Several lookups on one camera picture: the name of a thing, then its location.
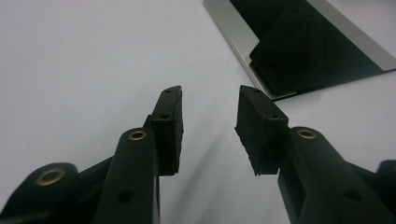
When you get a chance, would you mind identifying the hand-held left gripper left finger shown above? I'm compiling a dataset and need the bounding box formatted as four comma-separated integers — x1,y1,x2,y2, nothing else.
92,85,185,224

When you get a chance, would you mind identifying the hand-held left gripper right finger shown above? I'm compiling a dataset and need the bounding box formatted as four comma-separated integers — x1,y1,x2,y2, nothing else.
233,84,396,224

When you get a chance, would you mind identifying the silver-edged black panel with stand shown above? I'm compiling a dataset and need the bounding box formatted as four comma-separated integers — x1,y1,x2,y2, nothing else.
203,0,396,101

